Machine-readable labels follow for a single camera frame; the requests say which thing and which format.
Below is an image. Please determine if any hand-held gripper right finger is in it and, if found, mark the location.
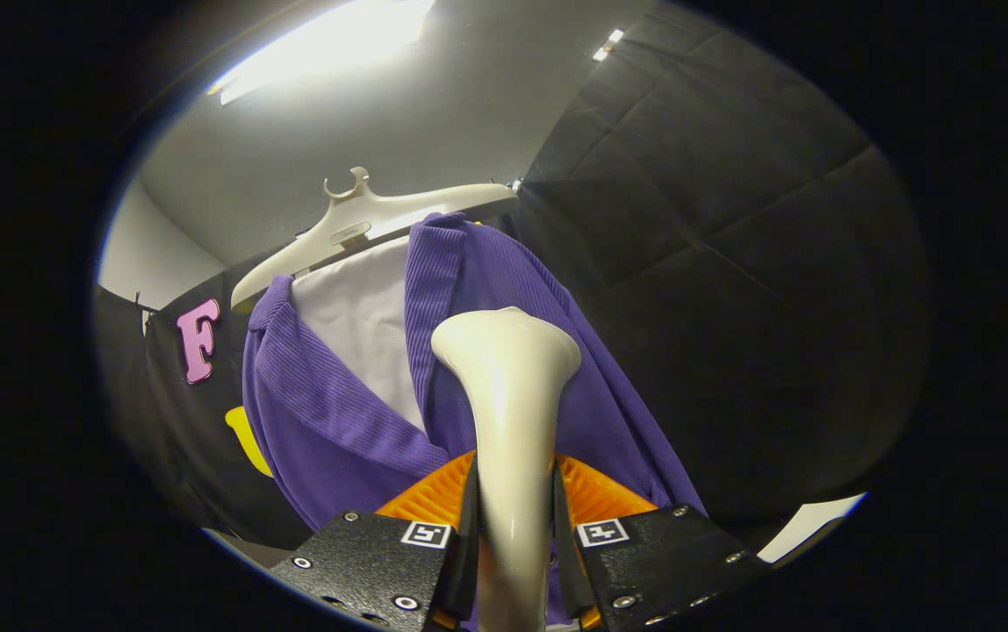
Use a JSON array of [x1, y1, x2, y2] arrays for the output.
[[551, 452, 774, 632]]

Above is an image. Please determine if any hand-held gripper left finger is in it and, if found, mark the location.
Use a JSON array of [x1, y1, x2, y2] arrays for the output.
[[268, 449, 481, 632]]

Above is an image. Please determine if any white garment steamer head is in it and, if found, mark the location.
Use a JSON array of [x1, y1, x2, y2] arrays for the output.
[[431, 307, 582, 632]]

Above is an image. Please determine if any purple corduroy jacket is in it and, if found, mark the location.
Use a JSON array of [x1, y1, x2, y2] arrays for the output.
[[242, 212, 707, 632]]

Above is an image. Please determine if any white clothes hanger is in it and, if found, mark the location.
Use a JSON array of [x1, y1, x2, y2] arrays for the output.
[[230, 167, 518, 310]]

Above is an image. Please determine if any grey drawer cabinet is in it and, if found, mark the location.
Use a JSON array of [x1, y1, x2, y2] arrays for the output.
[[204, 527, 296, 569]]

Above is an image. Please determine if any white paper sheet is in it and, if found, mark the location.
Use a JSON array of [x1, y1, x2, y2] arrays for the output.
[[758, 492, 868, 564]]

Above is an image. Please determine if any black backdrop cloth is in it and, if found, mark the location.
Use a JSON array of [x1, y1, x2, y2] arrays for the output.
[[91, 4, 931, 549]]

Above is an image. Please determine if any large ceiling light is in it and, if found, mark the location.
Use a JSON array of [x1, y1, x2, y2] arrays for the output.
[[208, 0, 436, 106]]

